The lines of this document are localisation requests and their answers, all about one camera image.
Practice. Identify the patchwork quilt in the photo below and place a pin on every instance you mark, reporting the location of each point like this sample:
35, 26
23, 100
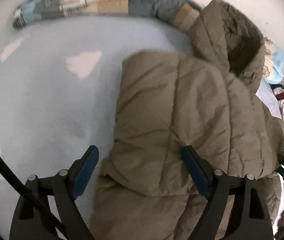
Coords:
112, 0

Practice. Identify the khaki puffer jacket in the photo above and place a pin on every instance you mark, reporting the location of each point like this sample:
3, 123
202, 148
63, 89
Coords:
169, 105

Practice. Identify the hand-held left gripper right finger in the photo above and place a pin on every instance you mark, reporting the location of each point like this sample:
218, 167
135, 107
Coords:
194, 167

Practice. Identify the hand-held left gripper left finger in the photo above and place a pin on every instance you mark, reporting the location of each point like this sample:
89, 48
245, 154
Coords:
87, 171

